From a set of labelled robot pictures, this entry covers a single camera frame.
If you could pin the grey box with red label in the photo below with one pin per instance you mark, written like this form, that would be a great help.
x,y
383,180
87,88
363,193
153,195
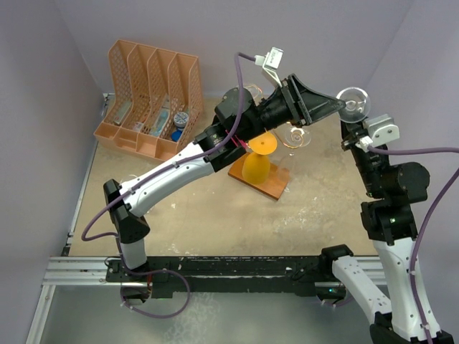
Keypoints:
x,y
121,112

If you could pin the blue bottle cap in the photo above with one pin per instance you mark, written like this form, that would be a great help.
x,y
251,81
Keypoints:
x,y
175,136

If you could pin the pink plastic wine glass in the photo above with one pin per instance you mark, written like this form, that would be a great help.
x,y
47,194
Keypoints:
x,y
237,141

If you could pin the peach plastic file organizer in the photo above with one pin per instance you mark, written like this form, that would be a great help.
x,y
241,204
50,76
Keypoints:
x,y
143,75

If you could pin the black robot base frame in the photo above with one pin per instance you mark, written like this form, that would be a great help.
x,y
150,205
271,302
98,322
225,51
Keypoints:
x,y
303,276

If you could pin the wooden rack base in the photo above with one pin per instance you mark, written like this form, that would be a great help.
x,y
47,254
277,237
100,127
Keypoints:
x,y
273,187

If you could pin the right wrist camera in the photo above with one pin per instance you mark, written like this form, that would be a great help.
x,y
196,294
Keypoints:
x,y
379,131

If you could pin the gold wire glass rack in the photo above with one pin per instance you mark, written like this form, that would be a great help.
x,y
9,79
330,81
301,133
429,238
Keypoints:
x,y
290,136

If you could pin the clear wine glass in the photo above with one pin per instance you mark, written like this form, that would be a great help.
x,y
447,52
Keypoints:
x,y
254,91
357,107

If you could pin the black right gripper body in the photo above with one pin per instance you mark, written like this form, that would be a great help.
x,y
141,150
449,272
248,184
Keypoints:
x,y
368,163

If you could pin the round blue patterned tin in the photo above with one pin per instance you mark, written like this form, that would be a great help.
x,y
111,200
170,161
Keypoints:
x,y
181,119

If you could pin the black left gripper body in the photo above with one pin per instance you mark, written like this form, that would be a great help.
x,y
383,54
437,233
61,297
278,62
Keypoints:
x,y
279,110

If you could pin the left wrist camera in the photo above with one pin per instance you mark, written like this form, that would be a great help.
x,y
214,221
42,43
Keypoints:
x,y
270,64

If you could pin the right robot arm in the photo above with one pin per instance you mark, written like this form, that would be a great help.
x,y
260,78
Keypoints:
x,y
405,315

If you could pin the yellow plastic wine glass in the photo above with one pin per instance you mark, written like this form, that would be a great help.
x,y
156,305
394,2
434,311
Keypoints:
x,y
256,167

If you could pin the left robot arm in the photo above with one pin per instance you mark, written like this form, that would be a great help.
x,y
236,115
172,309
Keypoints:
x,y
237,119

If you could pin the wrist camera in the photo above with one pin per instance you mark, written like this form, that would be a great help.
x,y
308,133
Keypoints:
x,y
270,64
379,131

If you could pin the blue toothbrush package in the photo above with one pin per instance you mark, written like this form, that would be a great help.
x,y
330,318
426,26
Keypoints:
x,y
161,119

